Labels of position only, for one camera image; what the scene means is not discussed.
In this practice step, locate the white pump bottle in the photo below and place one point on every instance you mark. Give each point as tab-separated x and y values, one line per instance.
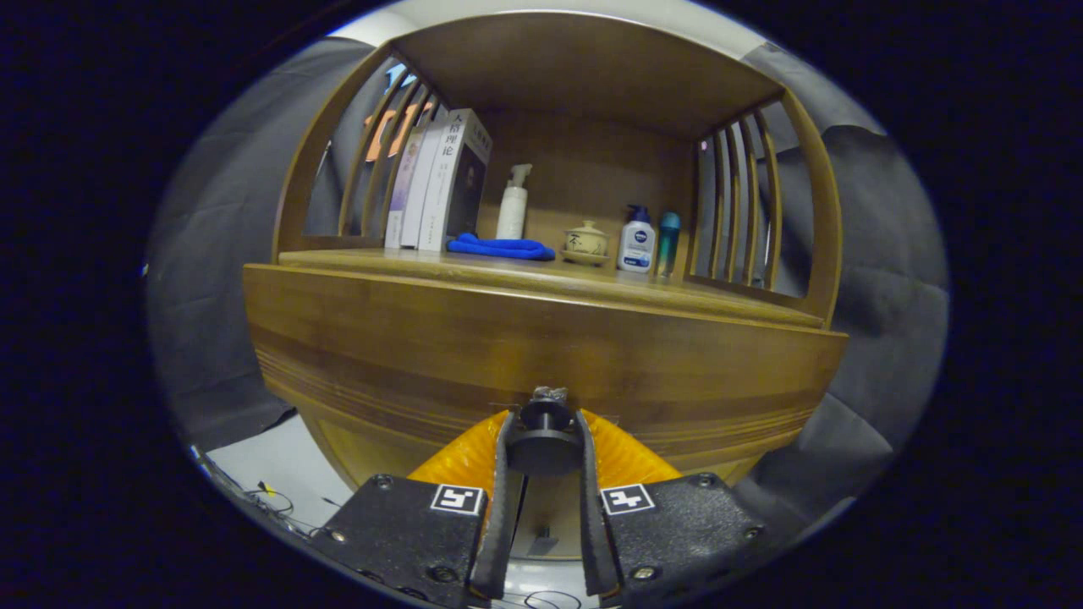
511	211

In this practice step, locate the wooden cabinet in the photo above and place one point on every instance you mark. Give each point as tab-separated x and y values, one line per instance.
584	76

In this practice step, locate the teal slim bottle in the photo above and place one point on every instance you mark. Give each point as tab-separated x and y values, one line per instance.
667	245

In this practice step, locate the thin purple white book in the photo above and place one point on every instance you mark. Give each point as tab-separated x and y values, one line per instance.
404	194

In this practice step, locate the beige lidded tea cup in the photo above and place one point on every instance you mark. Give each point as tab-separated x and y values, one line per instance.
585	244

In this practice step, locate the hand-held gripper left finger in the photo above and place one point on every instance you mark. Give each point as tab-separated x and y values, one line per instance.
499	541

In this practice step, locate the wooden countertop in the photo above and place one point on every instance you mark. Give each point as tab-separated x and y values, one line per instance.
508	275

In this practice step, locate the white lotion bottle blue cap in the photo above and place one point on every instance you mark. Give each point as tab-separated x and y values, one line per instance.
636	245

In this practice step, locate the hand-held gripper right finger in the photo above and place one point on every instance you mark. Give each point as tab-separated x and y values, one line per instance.
592	550

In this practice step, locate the blue folded cloth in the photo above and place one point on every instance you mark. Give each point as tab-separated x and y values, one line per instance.
499	248

